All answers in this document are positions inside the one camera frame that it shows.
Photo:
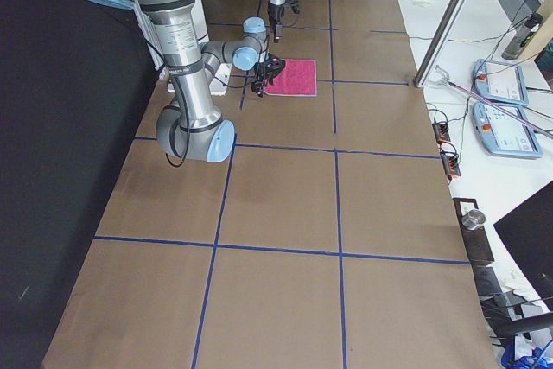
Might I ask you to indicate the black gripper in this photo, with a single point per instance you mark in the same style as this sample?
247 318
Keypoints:
275 14
259 75

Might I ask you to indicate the pink towel grey back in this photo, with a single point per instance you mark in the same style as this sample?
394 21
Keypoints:
297 79

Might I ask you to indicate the grabber reach tool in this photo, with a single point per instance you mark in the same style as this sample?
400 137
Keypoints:
446 81

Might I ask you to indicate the orange power strip far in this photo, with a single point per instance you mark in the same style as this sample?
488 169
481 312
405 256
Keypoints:
441 131

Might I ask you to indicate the orange power strip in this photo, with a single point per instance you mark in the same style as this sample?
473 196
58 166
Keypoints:
450 163
441 131

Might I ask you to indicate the orange power strip near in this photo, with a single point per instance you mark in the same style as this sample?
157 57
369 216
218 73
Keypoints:
450 163

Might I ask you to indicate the upper teach pendant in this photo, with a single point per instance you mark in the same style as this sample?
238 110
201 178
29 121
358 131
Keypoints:
500 82

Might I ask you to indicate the teach pendant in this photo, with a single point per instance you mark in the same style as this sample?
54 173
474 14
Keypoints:
505 136
500 82

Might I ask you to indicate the dark drink bottle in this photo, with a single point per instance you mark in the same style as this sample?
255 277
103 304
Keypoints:
522 37

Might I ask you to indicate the lower teach pendant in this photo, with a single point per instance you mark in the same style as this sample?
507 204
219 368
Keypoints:
505 136

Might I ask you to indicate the small metal cup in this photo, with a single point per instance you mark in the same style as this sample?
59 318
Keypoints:
473 219

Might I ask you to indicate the black plate under cup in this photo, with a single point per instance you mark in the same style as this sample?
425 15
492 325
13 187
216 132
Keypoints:
476 243

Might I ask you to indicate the black monitor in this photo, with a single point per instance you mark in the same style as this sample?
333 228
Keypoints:
526 233

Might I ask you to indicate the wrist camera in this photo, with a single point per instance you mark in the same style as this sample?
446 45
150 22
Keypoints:
294 6

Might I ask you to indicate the aluminium frame post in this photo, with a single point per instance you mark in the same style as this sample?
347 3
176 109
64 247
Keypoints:
438 42

